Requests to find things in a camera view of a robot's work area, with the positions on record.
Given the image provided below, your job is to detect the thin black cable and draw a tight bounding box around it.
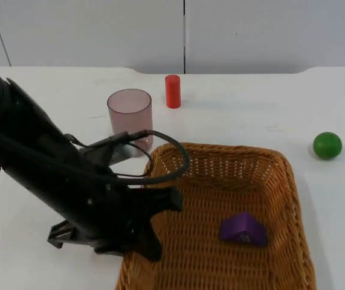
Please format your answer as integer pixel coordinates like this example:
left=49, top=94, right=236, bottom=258
left=111, top=142, right=153, bottom=178

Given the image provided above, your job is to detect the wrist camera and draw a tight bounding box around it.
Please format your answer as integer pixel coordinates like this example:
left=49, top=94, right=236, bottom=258
left=77, top=131, right=137, bottom=166

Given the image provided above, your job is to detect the thick black cable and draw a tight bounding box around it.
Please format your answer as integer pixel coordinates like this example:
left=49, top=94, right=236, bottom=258
left=0, top=120, right=192, bottom=185

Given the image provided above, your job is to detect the purple triangular block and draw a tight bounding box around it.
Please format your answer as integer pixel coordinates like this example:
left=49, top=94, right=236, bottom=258
left=219, top=211, right=268, bottom=248

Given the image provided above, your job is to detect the brown wicker basket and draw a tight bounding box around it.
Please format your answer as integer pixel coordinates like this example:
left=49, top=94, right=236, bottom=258
left=116, top=142, right=317, bottom=290

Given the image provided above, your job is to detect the green ball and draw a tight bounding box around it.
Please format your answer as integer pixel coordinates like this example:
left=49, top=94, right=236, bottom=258
left=312, top=131, right=343, bottom=161

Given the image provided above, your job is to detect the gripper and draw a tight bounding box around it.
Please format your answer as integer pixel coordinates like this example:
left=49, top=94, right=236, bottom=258
left=47, top=180, right=184, bottom=262

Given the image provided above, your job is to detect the clear cup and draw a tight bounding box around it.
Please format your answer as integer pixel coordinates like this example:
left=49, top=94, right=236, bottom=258
left=106, top=88, right=153, bottom=158

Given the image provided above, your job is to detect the red cylinder block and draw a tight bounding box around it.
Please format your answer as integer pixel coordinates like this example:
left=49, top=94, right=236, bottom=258
left=164, top=74, right=181, bottom=109

